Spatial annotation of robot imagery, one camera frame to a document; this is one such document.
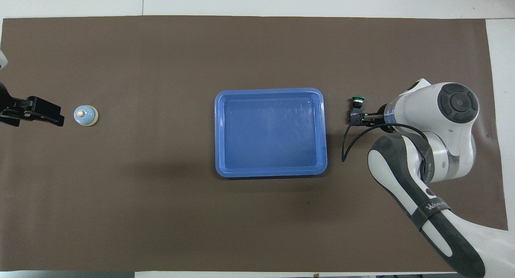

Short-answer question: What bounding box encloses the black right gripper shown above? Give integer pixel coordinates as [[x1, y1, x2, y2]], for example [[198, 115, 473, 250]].
[[348, 109, 386, 127]]

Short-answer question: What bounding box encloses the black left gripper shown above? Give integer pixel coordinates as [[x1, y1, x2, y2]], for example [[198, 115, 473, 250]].
[[0, 82, 65, 128]]

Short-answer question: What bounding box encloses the light blue desk bell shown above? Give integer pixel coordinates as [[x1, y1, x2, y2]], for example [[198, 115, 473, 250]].
[[73, 105, 99, 127]]

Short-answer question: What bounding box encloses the blue plastic tray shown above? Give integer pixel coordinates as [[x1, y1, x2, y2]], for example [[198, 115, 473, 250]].
[[214, 88, 328, 179]]

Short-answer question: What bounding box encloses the brown paper table mat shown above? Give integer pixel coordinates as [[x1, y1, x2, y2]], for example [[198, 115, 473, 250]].
[[0, 15, 509, 272]]

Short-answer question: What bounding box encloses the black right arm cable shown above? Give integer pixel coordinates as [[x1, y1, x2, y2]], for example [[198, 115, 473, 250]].
[[341, 121, 429, 163]]

